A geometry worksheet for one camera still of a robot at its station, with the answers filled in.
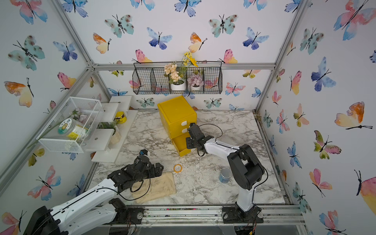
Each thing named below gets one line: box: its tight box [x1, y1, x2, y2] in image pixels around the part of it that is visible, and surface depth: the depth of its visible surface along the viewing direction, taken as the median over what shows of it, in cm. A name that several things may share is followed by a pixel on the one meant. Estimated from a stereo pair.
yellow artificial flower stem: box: [181, 51, 199, 75], surface depth 84 cm
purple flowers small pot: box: [187, 73, 205, 91], surface depth 90 cm
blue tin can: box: [218, 167, 233, 184], surface depth 82 cm
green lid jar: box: [57, 117, 90, 141], surface depth 66 cm
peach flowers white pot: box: [164, 63, 186, 92], surface depth 84 cm
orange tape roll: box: [173, 164, 183, 174], surface depth 92 cm
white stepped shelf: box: [85, 95, 139, 164], surface depth 98 cm
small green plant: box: [96, 120, 117, 129], surface depth 98 cm
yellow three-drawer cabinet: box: [157, 95, 198, 158], surface depth 94 cm
